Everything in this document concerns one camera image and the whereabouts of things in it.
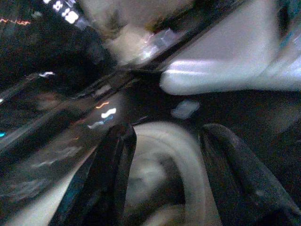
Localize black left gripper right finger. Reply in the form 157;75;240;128
199;124;301;226

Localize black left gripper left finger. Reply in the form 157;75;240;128
54;124;137;226

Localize black top-load washing machine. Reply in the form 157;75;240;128
0;0;301;226

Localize white washer tub ring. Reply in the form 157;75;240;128
124;121;222;226

